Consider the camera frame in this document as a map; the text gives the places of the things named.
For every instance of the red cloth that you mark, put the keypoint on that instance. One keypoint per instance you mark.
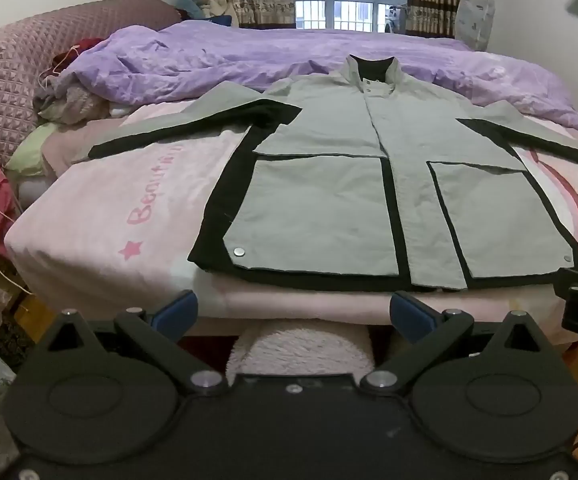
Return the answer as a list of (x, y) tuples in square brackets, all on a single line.
[(81, 47)]

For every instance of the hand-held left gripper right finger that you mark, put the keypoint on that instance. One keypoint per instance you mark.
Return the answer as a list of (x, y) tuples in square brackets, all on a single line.
[(409, 316)]

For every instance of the blue and cream clothes pile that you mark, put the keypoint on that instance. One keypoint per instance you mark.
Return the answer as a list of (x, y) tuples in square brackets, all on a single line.
[(209, 2)]

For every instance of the pink printed blanket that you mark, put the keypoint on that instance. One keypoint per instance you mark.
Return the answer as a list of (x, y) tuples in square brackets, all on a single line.
[(119, 200)]

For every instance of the pink quilted headboard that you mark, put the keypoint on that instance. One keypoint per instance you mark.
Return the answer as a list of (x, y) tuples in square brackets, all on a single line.
[(14, 60)]

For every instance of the beige clothes pile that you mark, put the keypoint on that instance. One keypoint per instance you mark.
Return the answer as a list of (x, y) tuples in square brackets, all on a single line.
[(74, 100)]

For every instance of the purple duvet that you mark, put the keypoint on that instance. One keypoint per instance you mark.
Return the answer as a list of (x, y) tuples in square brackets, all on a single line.
[(194, 60)]

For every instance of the fan with printed cover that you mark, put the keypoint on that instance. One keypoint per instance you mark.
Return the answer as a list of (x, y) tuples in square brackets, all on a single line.
[(475, 17)]

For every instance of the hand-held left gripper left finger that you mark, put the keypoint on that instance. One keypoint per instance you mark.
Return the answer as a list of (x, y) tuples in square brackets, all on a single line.
[(179, 310)]

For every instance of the light green pillow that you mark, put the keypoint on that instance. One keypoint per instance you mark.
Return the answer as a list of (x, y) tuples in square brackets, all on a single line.
[(31, 152)]

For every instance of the grey and black jacket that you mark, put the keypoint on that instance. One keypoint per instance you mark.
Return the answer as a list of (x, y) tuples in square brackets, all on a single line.
[(319, 200)]

